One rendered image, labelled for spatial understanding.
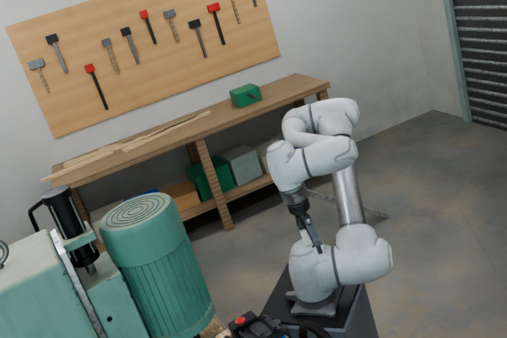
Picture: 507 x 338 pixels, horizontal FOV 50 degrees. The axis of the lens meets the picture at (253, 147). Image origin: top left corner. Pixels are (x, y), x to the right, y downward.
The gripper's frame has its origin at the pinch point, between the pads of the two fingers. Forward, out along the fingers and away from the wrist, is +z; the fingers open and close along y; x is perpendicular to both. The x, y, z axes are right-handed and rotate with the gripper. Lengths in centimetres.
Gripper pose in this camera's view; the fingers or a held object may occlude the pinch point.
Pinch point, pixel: (314, 250)
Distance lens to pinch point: 194.5
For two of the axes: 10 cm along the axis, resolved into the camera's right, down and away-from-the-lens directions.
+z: 3.4, 8.9, 2.9
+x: 9.1, -3.9, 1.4
